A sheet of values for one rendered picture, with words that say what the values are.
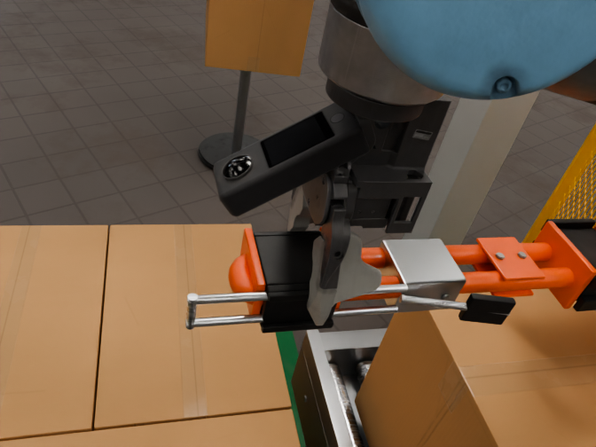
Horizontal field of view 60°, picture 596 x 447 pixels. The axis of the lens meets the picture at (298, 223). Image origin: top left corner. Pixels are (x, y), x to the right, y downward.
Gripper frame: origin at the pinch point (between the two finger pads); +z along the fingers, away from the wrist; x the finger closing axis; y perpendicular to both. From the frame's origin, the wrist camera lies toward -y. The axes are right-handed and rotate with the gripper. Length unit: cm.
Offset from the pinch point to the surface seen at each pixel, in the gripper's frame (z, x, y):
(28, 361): 65, 39, -38
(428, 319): 25.7, 13.2, 29.0
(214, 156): 117, 194, 18
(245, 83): 77, 197, 30
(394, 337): 38, 19, 29
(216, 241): 65, 74, 4
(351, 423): 64, 17, 27
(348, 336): 60, 35, 31
